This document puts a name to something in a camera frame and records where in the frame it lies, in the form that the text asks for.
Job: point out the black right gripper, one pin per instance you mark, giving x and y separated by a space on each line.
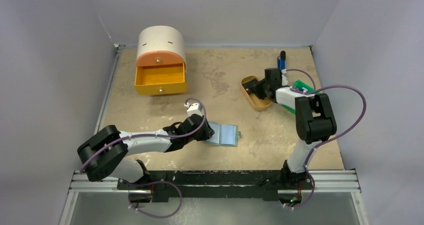
262 88

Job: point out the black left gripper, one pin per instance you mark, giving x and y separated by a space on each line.
207 132

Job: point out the green card holder wallet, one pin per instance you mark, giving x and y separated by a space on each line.
225 135

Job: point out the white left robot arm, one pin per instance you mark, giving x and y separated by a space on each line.
103 155

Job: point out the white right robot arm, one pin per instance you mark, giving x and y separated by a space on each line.
314 117

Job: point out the orange oval tray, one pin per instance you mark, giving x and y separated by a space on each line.
256 103

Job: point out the blue stapler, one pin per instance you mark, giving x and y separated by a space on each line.
281 60

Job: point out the green bin with pens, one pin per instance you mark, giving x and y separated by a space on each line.
299 85

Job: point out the yellow open drawer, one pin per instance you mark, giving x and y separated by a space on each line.
161 79

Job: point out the white orange drawer cabinet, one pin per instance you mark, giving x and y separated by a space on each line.
160 45

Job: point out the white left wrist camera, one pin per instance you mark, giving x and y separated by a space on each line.
194 109

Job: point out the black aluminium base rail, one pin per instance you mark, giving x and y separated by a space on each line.
222 184

